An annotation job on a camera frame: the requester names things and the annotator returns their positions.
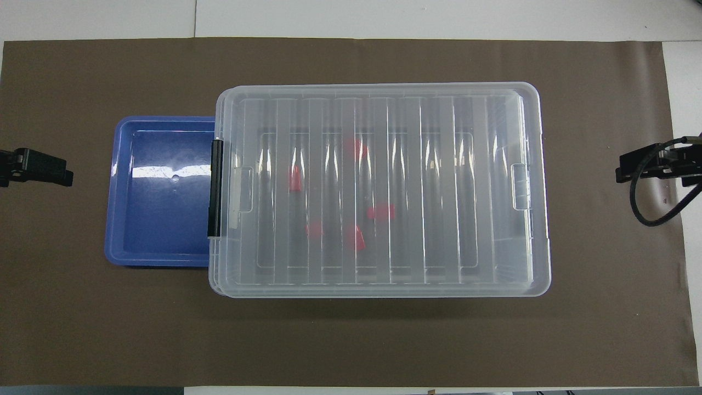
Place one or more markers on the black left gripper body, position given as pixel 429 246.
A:
pixel 11 164

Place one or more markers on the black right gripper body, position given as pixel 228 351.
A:
pixel 685 162

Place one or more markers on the clear ribbed box lid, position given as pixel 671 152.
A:
pixel 439 192

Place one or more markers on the red block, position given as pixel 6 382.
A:
pixel 355 237
pixel 295 178
pixel 355 148
pixel 315 229
pixel 380 212

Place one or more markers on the blue plastic tray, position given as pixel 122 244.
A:
pixel 159 219

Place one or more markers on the clear plastic storage box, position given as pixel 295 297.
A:
pixel 211 269

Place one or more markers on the brown paper mat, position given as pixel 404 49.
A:
pixel 109 329

